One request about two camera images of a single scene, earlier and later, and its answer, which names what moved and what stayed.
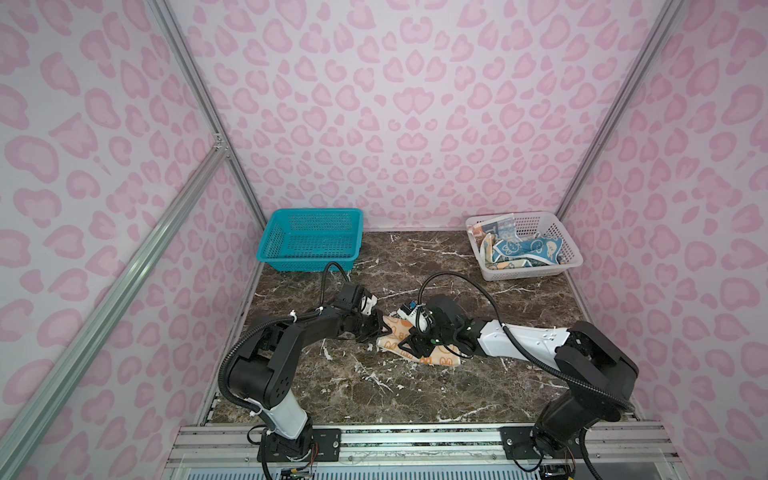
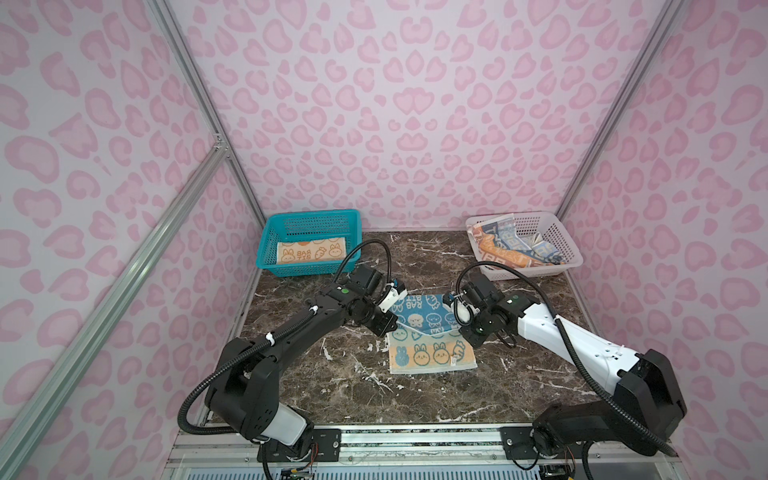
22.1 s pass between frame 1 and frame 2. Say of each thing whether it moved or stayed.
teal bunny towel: moved
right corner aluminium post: stayed
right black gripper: moved
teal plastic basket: stayed
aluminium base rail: stayed
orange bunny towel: moved
